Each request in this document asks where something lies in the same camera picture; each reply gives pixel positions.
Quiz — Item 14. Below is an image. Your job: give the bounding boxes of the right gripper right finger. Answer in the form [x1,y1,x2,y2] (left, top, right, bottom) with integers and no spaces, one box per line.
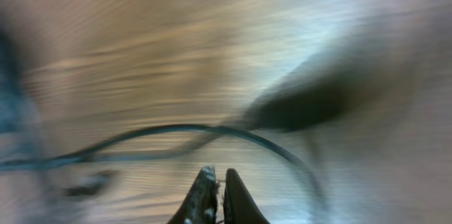
[223,168,270,224]

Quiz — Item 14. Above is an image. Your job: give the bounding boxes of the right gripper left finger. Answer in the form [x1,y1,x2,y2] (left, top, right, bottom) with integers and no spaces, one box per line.
[168,165,219,224]

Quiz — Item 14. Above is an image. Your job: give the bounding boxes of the black usb cable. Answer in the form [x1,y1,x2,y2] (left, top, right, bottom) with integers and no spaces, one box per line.
[0,123,326,204]

